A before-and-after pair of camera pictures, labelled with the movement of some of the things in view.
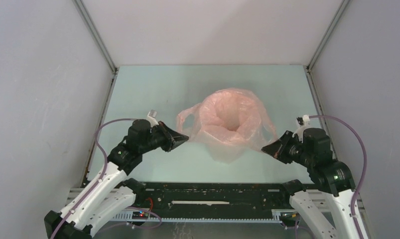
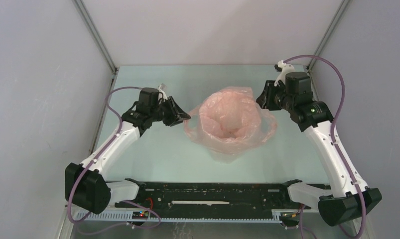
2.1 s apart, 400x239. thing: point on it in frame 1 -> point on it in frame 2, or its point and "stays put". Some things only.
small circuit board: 140,215 stays put
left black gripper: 178,138 -> 182,114
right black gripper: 277,149 -> 264,100
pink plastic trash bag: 231,123 stays put
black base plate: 218,195 stays put
